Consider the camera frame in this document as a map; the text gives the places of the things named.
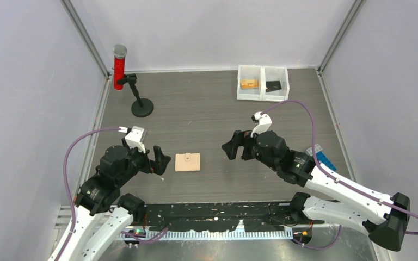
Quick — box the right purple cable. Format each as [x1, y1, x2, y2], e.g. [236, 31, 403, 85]
[261, 100, 418, 236]

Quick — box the colourful toy brick assembly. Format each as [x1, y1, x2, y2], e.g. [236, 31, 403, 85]
[305, 143, 337, 171]

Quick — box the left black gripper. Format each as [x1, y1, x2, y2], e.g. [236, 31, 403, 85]
[117, 136, 170, 185]

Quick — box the red cylinder with grey cap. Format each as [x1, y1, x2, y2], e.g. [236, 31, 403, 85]
[113, 44, 127, 91]

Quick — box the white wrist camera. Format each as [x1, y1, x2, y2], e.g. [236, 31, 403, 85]
[125, 126, 146, 153]
[250, 111, 272, 138]

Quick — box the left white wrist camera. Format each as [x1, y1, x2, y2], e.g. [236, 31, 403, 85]
[125, 126, 146, 153]

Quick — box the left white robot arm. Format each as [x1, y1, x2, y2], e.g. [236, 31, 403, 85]
[49, 141, 171, 260]

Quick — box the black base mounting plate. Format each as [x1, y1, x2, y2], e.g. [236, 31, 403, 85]
[131, 201, 312, 232]

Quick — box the white two-compartment bin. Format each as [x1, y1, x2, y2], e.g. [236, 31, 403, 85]
[236, 65, 290, 102]

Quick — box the black card in bin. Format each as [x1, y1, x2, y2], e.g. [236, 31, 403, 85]
[266, 80, 282, 92]

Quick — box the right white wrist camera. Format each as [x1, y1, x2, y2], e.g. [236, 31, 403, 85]
[250, 111, 272, 138]

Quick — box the black stand with round base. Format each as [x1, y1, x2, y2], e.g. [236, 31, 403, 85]
[116, 73, 154, 118]

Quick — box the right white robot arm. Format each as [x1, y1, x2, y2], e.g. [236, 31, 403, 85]
[222, 130, 410, 252]

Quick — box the gold card in bin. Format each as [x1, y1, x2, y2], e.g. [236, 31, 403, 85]
[240, 79, 259, 89]

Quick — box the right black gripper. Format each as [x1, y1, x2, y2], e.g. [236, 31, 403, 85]
[222, 130, 279, 172]

